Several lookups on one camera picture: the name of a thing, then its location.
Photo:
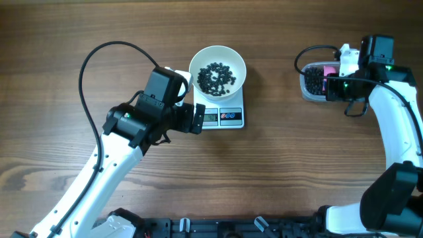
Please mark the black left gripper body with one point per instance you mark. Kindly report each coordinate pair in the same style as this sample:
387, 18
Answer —
182, 118

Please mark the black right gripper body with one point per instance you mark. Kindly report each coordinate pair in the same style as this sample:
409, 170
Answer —
340, 89

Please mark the pink scoop with blue handle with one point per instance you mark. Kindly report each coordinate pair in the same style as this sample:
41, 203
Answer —
327, 70

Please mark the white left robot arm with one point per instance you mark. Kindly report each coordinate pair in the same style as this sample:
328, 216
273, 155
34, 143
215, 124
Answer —
128, 133

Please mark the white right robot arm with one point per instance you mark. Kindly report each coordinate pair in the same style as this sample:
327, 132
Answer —
369, 74

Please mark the white digital kitchen scale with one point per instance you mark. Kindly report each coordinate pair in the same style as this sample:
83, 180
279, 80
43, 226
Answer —
226, 113

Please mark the black beans in bowl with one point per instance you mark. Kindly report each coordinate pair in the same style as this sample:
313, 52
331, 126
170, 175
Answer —
215, 79

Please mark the white bowl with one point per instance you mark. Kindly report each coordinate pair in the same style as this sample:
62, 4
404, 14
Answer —
219, 54

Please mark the clear plastic bean container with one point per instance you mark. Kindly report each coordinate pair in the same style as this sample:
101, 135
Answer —
308, 96

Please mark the black beans in container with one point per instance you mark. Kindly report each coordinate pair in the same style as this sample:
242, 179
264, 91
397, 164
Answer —
313, 81

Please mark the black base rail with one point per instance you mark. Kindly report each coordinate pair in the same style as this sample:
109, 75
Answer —
231, 228

